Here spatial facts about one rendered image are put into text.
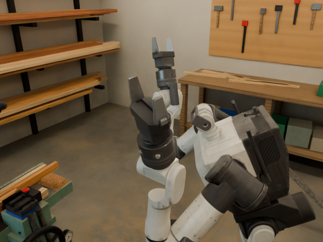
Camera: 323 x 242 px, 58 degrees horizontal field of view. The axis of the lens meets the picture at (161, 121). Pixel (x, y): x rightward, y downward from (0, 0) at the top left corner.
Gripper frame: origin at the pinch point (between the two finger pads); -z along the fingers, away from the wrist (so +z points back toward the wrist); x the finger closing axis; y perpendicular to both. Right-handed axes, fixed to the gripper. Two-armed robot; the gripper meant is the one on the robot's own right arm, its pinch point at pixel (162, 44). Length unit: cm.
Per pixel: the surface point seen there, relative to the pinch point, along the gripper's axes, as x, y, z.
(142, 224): -63, 90, 133
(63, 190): 25, 54, 64
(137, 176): -113, 137, 113
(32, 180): 34, 67, 58
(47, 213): 42, 42, 67
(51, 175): 27, 61, 57
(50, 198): 33, 53, 65
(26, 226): 53, 40, 68
